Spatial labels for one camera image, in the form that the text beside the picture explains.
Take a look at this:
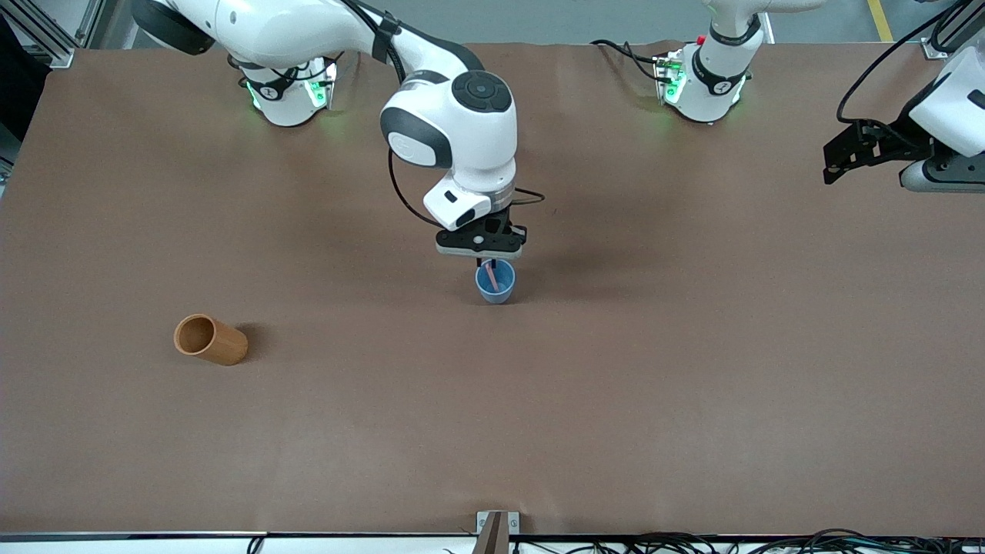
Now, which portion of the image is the black floor cable bundle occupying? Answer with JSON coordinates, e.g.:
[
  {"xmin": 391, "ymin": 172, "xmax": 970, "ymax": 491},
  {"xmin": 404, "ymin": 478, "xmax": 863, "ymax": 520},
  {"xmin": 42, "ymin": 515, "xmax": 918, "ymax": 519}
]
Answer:
[{"xmin": 511, "ymin": 528, "xmax": 985, "ymax": 554}]

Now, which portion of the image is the brown table cover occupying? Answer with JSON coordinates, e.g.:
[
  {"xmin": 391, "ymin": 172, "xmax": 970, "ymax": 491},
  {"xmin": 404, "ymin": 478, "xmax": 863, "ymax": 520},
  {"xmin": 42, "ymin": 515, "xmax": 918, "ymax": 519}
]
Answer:
[{"xmin": 0, "ymin": 40, "xmax": 985, "ymax": 538}]

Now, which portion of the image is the blue cup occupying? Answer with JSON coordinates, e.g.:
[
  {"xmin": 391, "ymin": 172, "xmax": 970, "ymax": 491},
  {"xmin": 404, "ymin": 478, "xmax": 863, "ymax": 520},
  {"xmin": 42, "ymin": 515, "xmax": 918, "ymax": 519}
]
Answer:
[{"xmin": 474, "ymin": 259, "xmax": 517, "ymax": 305}]

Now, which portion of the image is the black base cable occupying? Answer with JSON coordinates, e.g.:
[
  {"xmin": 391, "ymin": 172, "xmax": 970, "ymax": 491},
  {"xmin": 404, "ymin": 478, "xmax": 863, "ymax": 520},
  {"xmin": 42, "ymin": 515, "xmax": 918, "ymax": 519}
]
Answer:
[
  {"xmin": 590, "ymin": 38, "xmax": 664, "ymax": 82},
  {"xmin": 296, "ymin": 38, "xmax": 362, "ymax": 82}
]

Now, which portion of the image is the metal table edge bracket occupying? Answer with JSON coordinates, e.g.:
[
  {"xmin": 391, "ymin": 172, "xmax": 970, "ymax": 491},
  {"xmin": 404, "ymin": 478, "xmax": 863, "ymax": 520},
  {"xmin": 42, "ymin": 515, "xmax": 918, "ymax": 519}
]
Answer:
[{"xmin": 476, "ymin": 510, "xmax": 521, "ymax": 554}]

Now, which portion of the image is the yellow floor tape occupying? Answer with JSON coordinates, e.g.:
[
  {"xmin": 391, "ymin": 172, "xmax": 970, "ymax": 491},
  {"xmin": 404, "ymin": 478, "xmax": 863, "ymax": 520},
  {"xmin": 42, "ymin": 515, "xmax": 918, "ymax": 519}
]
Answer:
[{"xmin": 866, "ymin": 0, "xmax": 894, "ymax": 42}]

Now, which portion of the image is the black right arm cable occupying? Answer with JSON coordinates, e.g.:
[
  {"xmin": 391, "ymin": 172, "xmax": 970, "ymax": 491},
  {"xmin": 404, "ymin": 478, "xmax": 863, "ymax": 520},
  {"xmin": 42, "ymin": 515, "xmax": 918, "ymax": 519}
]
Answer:
[{"xmin": 339, "ymin": 0, "xmax": 546, "ymax": 230}]

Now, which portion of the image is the brown wooden cup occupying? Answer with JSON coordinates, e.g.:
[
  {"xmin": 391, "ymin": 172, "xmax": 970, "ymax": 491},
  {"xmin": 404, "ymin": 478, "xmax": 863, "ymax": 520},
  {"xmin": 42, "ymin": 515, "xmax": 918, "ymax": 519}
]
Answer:
[{"xmin": 174, "ymin": 313, "xmax": 249, "ymax": 367}]

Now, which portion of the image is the black equipment beside table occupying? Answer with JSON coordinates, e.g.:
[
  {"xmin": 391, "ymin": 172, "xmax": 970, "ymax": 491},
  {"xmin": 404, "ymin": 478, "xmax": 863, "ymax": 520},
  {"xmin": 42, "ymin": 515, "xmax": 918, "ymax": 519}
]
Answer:
[{"xmin": 0, "ymin": 14, "xmax": 52, "ymax": 147}]

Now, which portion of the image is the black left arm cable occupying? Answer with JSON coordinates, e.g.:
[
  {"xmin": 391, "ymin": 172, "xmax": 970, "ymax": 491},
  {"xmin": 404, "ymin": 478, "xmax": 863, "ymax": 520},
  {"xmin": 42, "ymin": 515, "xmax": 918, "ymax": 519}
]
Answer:
[{"xmin": 836, "ymin": 0, "xmax": 972, "ymax": 128}]

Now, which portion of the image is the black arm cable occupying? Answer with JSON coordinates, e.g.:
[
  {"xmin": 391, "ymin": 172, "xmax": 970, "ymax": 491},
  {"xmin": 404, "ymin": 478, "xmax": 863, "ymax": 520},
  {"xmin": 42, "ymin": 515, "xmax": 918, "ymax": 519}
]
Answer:
[
  {"xmin": 339, "ymin": 0, "xmax": 546, "ymax": 230},
  {"xmin": 836, "ymin": 0, "xmax": 972, "ymax": 128}
]

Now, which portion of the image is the aluminium frame profile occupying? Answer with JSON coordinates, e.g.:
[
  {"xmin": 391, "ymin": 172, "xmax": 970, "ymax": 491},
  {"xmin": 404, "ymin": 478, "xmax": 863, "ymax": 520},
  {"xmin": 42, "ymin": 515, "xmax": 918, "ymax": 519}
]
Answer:
[
  {"xmin": 920, "ymin": 0, "xmax": 985, "ymax": 62},
  {"xmin": 0, "ymin": 0, "xmax": 106, "ymax": 70}
]

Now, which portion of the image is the black right base cable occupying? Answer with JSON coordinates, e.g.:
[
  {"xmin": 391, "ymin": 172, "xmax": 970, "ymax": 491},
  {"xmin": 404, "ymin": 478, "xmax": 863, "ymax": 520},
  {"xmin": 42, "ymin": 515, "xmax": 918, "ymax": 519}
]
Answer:
[{"xmin": 296, "ymin": 38, "xmax": 362, "ymax": 82}]

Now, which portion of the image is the black left base cable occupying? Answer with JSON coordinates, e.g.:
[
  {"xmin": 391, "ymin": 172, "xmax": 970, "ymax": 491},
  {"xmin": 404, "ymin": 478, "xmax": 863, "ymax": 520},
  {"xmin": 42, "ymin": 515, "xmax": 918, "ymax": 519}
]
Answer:
[{"xmin": 590, "ymin": 38, "xmax": 664, "ymax": 82}]

